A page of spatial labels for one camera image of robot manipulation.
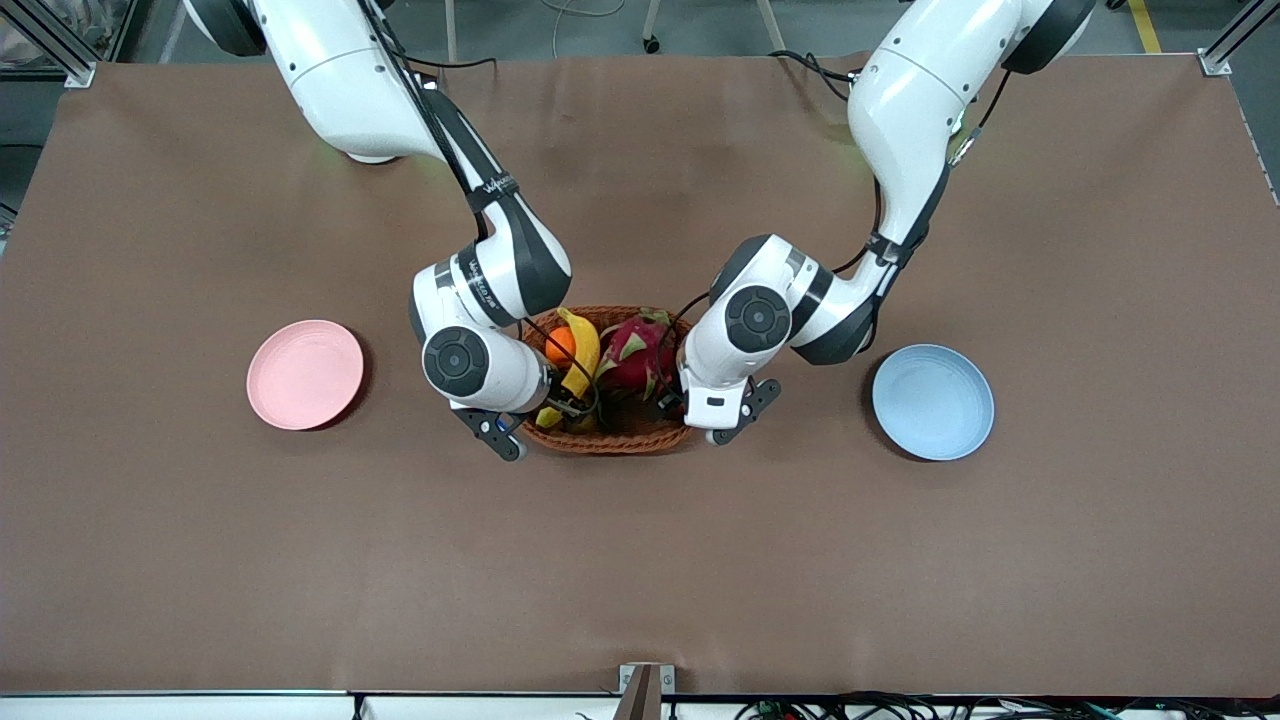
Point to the yellow banana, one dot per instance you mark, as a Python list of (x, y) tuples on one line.
[(585, 345)]

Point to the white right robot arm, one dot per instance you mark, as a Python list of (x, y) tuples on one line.
[(350, 80)]

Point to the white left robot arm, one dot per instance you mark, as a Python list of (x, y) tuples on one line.
[(910, 110)]

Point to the orange fruit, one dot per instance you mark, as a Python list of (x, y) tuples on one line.
[(559, 345)]

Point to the pink dragon fruit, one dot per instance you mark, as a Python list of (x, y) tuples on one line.
[(635, 360)]

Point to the brown wicker basket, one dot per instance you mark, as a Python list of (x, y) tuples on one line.
[(620, 437)]

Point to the brown table cover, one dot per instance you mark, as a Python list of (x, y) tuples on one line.
[(640, 560)]

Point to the blue plate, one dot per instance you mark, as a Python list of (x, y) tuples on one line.
[(932, 402)]

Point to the pink plate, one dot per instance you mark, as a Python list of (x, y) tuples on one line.
[(304, 375)]

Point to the grey metal camera mount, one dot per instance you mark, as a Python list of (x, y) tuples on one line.
[(645, 690)]

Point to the white table edge rail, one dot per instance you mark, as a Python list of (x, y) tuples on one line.
[(200, 706)]

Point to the aluminium frame post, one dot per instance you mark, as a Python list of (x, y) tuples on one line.
[(60, 45), (1235, 40)]

